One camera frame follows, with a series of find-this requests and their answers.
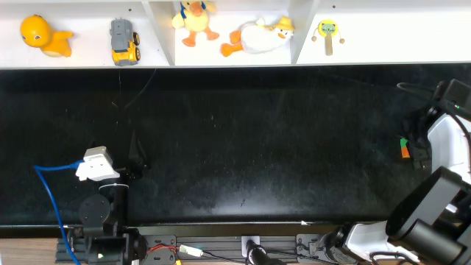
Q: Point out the mounting rail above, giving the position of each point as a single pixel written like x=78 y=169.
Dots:
x=221 y=250

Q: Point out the white shelf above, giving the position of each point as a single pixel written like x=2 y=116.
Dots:
x=92 y=44

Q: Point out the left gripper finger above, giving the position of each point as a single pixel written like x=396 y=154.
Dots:
x=93 y=143
x=138 y=154

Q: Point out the grey and yellow toy truck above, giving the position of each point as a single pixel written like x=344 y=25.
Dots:
x=123 y=42

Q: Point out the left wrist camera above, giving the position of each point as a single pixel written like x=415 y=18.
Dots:
x=96 y=163

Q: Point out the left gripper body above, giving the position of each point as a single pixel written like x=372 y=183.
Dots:
x=129 y=173

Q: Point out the yellow rattle drum toy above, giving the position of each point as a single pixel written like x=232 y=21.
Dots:
x=327 y=29

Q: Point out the white plush duck yellow hat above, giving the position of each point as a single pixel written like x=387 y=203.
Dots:
x=261 y=38

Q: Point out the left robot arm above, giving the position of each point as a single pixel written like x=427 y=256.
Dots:
x=95 y=211

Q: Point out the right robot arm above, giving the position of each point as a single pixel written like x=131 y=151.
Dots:
x=447 y=143

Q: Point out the yellow rubber duck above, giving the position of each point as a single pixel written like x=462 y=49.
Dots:
x=37 y=33

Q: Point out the many-coloured puzzle cube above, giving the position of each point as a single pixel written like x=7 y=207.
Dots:
x=404 y=147

